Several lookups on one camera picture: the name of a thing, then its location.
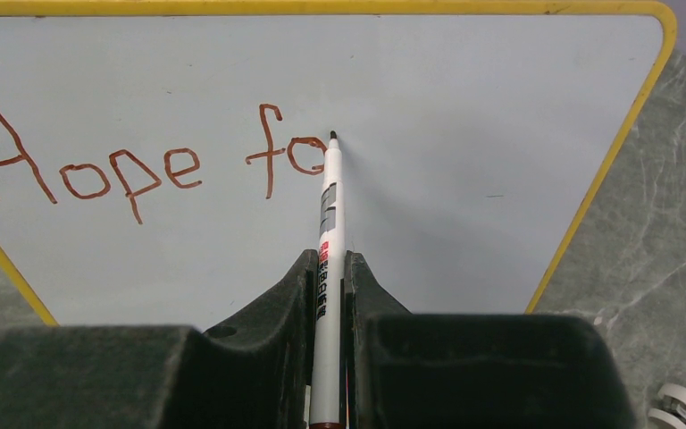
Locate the white marker pen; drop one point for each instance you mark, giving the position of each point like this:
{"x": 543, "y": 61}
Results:
{"x": 328, "y": 370}

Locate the yellow framed whiteboard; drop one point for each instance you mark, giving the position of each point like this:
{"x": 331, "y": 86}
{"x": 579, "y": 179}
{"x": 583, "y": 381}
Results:
{"x": 161, "y": 161}

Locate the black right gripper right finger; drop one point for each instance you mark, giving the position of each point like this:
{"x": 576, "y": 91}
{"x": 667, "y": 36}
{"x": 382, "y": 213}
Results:
{"x": 409, "y": 370}

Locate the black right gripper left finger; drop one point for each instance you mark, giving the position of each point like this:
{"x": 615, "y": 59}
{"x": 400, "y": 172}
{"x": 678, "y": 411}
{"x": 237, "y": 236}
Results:
{"x": 248, "y": 371}

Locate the white whiteboard eraser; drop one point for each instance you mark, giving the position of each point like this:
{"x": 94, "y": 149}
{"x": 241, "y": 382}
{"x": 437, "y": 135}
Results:
{"x": 671, "y": 410}

